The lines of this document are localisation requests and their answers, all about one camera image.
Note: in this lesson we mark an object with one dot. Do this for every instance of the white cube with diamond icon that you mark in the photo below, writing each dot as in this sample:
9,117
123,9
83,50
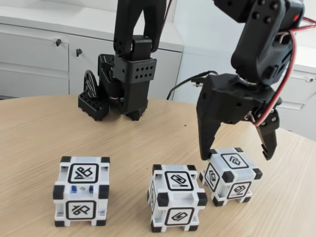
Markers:
233,160

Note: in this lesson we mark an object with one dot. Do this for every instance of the white cube with link icon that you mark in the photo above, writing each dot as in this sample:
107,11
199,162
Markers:
179,182

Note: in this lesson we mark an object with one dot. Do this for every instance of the white drawer cabinet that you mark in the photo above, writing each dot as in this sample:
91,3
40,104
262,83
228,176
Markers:
302,96

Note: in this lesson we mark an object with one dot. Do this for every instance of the silver cabinet lock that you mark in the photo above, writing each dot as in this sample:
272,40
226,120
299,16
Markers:
309,79

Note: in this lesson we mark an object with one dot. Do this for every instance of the black clamp hand wheel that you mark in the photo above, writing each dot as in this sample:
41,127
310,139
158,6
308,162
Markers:
90,84

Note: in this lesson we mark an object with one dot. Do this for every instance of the black cabinet key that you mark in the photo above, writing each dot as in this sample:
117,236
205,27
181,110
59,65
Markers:
78,51
56,42

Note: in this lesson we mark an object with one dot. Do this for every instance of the white cube with blue clips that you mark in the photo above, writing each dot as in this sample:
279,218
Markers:
82,209

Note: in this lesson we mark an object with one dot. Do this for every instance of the white low cabinet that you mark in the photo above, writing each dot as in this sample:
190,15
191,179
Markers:
29,61

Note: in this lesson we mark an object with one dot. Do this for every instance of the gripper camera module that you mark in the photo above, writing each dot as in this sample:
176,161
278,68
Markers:
197,82

